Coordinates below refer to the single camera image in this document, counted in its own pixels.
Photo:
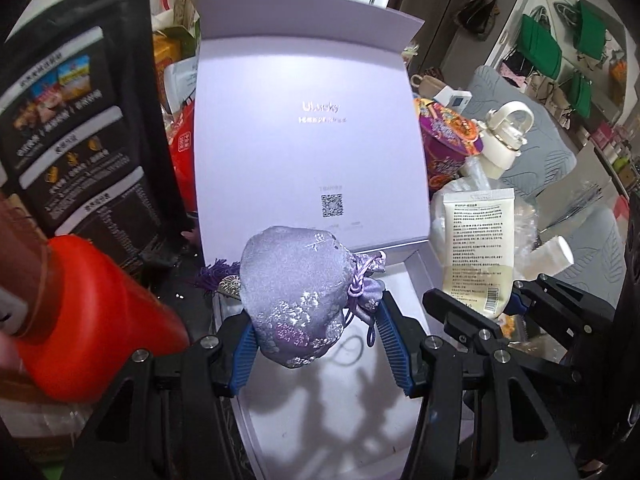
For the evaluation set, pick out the white water bottle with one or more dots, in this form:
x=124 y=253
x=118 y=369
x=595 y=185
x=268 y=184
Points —
x=505 y=135

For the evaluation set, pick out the small white tube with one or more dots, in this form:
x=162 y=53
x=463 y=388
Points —
x=555 y=255

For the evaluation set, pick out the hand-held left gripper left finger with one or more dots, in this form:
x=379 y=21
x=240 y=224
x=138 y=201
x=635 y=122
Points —
x=242 y=355

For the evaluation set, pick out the orange snack packet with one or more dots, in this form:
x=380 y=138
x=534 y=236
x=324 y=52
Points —
x=167 y=55

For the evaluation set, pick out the brown hanging handbag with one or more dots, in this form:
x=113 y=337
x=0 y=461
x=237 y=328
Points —
x=480 y=10

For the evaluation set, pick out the lavender gift box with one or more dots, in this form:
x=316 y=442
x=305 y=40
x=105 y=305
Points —
x=300 y=160

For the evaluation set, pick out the red plastic container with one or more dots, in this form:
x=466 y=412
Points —
x=100 y=310

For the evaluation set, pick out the grey leaf chair cover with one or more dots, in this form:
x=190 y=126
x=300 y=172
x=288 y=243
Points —
x=540 y=160
x=595 y=245

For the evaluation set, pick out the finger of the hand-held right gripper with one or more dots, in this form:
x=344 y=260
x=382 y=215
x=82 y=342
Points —
x=450 y=310
x=565 y=305

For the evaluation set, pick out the green tote bag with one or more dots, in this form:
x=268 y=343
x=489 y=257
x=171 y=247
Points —
x=580 y=95
x=540 y=45
x=592 y=30

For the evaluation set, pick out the purple instant noodle bowl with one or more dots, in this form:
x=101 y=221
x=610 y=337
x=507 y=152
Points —
x=445 y=135

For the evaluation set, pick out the beige mug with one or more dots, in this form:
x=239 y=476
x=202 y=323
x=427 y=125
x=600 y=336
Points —
x=425 y=84

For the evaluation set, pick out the red plastic packet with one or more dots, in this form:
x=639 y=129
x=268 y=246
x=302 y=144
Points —
x=185 y=160

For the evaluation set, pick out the brown glass jar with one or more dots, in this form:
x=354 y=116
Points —
x=25 y=260

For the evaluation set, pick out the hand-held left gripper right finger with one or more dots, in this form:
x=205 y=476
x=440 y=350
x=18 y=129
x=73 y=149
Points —
x=395 y=355

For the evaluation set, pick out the small white box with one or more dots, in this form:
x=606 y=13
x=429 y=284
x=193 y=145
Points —
x=452 y=99

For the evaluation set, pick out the pale yellow lotion tube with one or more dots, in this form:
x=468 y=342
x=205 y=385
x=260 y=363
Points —
x=475 y=245

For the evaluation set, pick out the black snack bag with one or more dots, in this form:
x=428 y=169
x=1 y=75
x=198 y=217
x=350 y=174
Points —
x=75 y=135

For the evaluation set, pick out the clear plastic bag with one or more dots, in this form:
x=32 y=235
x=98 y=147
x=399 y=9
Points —
x=525 y=220

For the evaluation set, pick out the purple embroidered sachet pouch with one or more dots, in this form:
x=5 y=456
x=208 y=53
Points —
x=290 y=285

